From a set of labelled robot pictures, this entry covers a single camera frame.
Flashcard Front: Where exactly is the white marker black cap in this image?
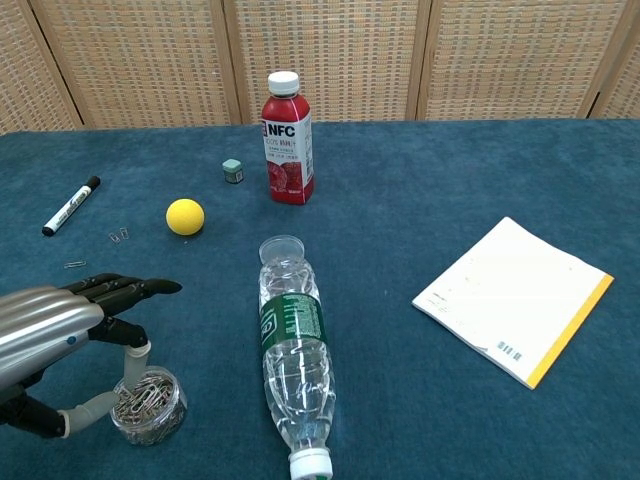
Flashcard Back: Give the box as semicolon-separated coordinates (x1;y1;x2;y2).
41;175;102;238

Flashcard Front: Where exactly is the clear green-label water bottle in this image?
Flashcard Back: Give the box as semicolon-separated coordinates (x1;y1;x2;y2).
258;254;337;480

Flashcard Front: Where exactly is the white notebook yellow spine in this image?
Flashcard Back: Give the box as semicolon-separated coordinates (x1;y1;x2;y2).
411;215;615;391

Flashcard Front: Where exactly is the woven rattan screen panel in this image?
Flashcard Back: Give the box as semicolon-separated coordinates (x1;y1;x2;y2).
28;0;244;130
589;0;640;120
222;0;432;125
0;0;85;136
417;0;629;121

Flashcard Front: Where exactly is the clear round paper clip container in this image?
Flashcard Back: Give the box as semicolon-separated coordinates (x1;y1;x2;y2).
109;365;189;447

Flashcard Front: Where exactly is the small grey-green cube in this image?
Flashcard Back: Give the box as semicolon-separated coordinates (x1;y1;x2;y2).
221;158;245;185

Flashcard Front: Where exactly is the blue carpet table mat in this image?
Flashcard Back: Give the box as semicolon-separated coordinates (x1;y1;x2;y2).
0;118;640;480

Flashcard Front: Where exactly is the red NFC juice bottle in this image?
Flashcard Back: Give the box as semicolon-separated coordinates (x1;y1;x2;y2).
260;70;316;206

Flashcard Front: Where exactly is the yellow foam ball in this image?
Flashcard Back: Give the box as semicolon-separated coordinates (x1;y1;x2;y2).
165;198;206;237

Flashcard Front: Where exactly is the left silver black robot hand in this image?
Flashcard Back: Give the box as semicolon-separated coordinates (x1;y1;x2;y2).
0;272;184;440

